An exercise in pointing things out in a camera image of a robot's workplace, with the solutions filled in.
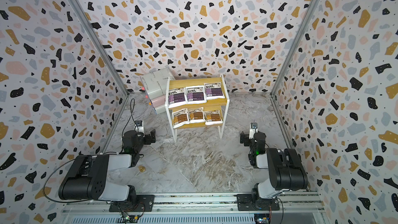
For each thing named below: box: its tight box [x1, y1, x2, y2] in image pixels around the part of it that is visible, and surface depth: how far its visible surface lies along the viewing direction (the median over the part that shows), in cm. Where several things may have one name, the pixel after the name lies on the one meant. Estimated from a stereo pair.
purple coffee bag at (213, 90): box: [203, 81, 226, 101], surface depth 77 cm
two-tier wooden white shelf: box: [164, 74, 231, 143], surface depth 79 cm
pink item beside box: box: [150, 94, 166, 108], surface depth 101 cm
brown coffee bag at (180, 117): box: [172, 108, 190, 129], surface depth 85 cm
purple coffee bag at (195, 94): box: [183, 85, 207, 105], surface depth 75 cm
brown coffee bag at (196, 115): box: [188, 106, 206, 124], surface depth 87 cm
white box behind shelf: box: [139, 66, 176, 115], surface depth 100 cm
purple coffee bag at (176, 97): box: [167, 87, 187, 109], surface depth 73 cm
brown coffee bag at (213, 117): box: [203, 109, 224, 125], surface depth 85 cm
